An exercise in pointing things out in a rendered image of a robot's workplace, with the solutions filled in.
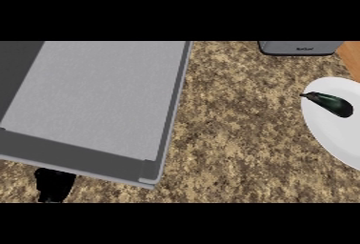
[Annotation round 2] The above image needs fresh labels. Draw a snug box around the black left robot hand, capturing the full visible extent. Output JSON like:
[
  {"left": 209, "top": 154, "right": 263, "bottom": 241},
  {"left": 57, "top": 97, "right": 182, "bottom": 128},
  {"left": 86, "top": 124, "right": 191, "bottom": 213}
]
[{"left": 33, "top": 167, "right": 76, "bottom": 204}]

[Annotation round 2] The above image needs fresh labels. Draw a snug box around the large grey flat tray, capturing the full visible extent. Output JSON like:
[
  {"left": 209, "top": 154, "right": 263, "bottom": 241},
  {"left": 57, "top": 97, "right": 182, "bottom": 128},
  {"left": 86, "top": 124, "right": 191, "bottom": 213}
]
[{"left": 0, "top": 41, "right": 194, "bottom": 191}]

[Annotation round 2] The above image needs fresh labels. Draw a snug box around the white round plate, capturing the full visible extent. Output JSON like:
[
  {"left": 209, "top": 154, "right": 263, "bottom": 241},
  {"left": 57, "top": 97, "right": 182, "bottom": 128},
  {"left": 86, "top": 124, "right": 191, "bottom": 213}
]
[{"left": 299, "top": 76, "right": 360, "bottom": 171}]

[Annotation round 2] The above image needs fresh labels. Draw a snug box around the dark green eggplant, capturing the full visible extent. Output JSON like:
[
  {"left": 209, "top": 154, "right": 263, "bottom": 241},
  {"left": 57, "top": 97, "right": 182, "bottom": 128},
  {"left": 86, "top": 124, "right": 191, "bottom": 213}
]
[{"left": 297, "top": 91, "right": 353, "bottom": 119}]

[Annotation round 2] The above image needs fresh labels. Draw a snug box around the dark grey appliance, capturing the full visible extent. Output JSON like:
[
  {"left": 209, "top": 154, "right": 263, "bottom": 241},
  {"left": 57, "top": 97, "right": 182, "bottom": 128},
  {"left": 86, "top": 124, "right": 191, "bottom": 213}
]
[{"left": 255, "top": 41, "right": 345, "bottom": 57}]

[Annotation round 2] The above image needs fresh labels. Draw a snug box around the brown wooden board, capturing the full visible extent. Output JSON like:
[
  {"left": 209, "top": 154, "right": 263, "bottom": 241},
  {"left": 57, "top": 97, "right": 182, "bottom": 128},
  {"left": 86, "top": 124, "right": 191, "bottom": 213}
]
[{"left": 334, "top": 41, "right": 360, "bottom": 83}]

